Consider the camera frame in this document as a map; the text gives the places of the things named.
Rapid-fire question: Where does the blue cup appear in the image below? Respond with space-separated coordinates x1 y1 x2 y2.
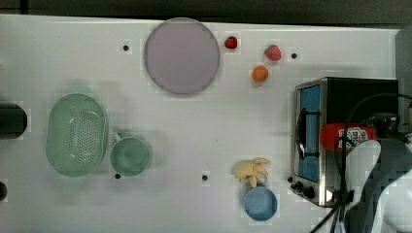
244 186 278 221

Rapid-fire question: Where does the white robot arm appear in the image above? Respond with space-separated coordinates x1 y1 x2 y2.
343 113 411 233

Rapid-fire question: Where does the dark red toy strawberry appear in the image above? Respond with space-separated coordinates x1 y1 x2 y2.
224 36 238 50

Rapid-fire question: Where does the pink toy strawberry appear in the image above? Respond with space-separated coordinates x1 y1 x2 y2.
264 45 282 61

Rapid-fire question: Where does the green mug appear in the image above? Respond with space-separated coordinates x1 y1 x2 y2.
110 133 152 177

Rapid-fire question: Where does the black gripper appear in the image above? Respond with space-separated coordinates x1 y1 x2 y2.
370 113 404 140

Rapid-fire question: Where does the green oval colander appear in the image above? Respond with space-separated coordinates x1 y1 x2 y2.
46 93 108 178

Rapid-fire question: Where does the toaster oven with blue door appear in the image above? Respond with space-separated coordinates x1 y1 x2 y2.
292 77 398 208

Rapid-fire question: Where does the black round pan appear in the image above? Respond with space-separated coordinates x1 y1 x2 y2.
0 103 27 140

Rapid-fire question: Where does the red ketchup bottle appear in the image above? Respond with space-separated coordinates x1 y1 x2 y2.
320 123 378 151

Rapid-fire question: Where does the round lilac plate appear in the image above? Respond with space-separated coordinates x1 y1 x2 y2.
144 17 221 95

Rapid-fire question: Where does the orange toy fruit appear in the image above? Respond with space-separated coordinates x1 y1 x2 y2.
252 65 269 83

